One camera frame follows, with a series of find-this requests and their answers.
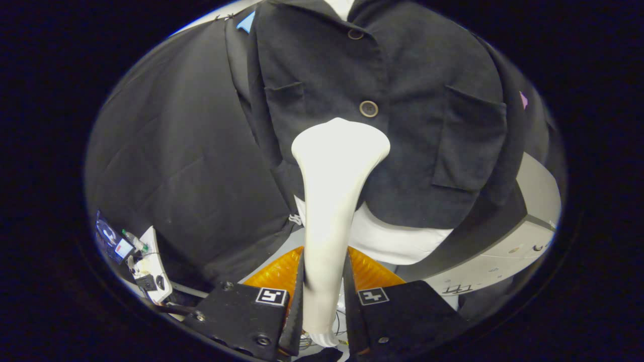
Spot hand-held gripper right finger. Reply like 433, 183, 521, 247
344, 247, 466, 358

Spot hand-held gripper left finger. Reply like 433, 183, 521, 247
182, 246, 305, 360

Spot white garment steamer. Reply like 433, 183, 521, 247
291, 118, 391, 347

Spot black suit jacket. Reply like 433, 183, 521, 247
225, 0, 529, 230

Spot white mannequin torso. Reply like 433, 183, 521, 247
294, 0, 454, 266

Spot small white table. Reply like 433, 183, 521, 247
131, 226, 174, 304

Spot grey cabinet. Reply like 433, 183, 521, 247
402, 152, 561, 297

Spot clear plastic bottle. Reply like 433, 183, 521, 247
121, 229, 150, 253

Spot blue printed bag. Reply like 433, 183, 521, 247
95, 211, 119, 248

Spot black floor cables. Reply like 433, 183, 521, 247
332, 309, 350, 348

